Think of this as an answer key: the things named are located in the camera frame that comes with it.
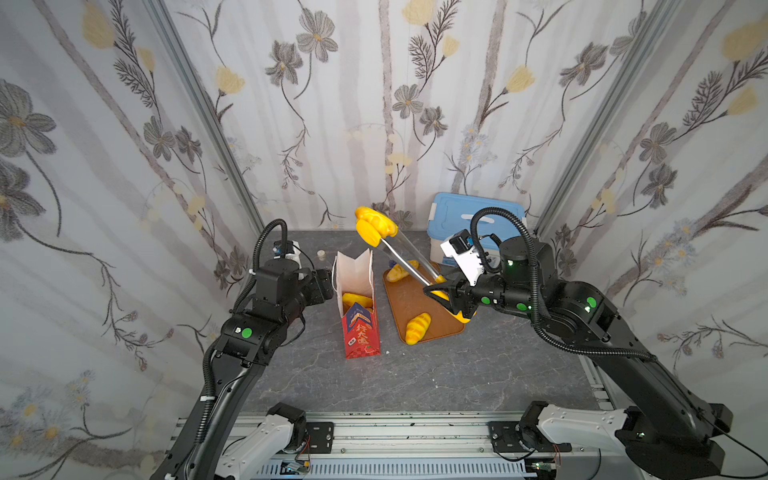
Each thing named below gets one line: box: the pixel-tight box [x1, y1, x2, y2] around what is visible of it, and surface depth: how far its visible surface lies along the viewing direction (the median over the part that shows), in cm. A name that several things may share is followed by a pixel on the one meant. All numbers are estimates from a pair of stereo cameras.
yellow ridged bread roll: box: [354, 206, 399, 239], surface depth 59 cm
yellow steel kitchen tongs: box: [355, 219, 477, 324], surface depth 59 cm
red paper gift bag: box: [331, 248, 381, 359], surface depth 84 cm
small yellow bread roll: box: [405, 312, 431, 346], surface depth 92 cm
